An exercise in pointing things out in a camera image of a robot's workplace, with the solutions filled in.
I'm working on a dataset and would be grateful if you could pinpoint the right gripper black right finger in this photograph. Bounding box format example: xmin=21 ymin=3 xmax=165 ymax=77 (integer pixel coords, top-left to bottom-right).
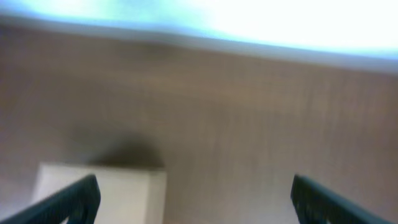
xmin=290 ymin=174 xmax=390 ymax=224

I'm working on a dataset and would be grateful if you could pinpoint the brown cardboard box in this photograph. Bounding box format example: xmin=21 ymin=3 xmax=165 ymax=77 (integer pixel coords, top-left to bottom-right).
xmin=31 ymin=164 xmax=167 ymax=224

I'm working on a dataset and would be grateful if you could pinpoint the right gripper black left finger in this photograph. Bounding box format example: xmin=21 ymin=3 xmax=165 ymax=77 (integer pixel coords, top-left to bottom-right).
xmin=1 ymin=174 xmax=101 ymax=224

